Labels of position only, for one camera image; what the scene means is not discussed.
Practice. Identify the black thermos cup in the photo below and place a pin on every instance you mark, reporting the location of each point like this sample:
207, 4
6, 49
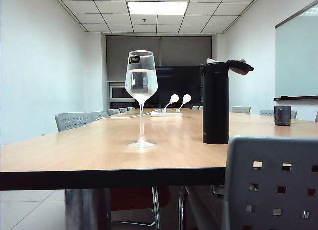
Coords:
215, 103

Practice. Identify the clear stemmed wine glass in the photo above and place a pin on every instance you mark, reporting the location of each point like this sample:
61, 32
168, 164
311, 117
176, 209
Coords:
141, 96

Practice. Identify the white power strip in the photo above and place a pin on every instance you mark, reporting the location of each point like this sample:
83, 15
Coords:
166, 114

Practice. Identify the black television screen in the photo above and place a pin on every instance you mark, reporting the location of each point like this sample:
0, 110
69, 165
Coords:
179, 83

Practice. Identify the red chair with chrome legs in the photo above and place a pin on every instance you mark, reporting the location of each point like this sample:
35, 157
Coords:
137, 197

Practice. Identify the ceiling light panel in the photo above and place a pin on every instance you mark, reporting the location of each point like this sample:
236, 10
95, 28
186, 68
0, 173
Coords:
157, 8

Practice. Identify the large grey perforated chair back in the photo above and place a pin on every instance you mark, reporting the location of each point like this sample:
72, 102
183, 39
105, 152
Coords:
273, 150

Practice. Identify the dark square pen holder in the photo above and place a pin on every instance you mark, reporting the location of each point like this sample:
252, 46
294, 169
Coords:
282, 115

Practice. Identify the grey metal table leg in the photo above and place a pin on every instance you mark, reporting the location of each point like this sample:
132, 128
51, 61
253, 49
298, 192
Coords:
85, 210

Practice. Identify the whiteboard marker tray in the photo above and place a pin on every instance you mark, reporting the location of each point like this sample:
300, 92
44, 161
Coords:
298, 98

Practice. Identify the grey wall cabinet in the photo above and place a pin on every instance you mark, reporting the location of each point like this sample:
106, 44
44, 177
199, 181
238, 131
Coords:
118, 92

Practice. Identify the chrome frame chair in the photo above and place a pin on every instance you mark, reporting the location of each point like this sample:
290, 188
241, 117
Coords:
182, 207

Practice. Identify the wall whiteboard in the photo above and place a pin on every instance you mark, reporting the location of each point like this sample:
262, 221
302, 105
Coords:
298, 53

